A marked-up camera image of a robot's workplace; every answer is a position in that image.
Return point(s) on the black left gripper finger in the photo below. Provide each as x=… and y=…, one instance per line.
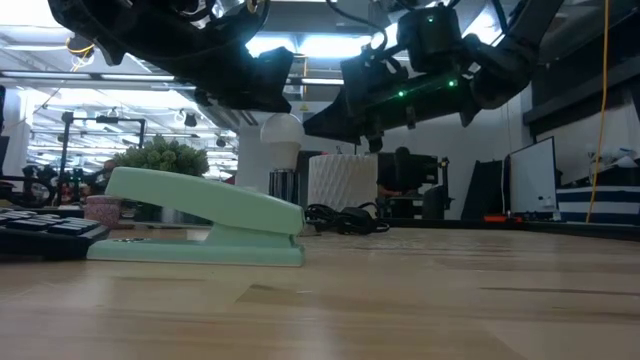
x=276, y=65
x=270, y=100

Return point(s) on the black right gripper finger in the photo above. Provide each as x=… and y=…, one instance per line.
x=345, y=132
x=350, y=112

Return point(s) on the white lightbulb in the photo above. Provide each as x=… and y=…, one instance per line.
x=281, y=137

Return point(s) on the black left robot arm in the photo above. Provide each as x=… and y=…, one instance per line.
x=150, y=30

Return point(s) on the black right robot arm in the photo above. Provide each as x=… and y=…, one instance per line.
x=505, y=60

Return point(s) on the clear cup with items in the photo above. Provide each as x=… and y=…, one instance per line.
x=342, y=180

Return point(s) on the person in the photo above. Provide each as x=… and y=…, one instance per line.
x=106, y=169
x=400, y=165

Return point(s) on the black monitor stand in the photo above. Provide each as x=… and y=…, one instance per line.
x=435, y=192

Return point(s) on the green artificial potted plant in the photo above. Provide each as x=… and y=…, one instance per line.
x=165, y=157

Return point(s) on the black upright panel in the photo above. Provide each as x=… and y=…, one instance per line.
x=482, y=190

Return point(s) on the mint green stapler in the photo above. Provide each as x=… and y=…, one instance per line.
x=210, y=205

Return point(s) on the white board panel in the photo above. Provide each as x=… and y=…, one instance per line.
x=532, y=175

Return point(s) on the red box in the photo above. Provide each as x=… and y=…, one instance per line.
x=500, y=218

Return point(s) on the white crumpled fabric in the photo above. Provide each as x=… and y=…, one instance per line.
x=617, y=160

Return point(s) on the navy white striped box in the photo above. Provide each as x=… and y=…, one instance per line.
x=600, y=205

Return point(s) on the black calculator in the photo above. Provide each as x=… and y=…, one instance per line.
x=45, y=230

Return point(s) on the black camera stand rig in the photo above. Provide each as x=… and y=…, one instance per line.
x=65, y=150

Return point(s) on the black aluminium table frame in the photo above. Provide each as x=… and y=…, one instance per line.
x=575, y=230

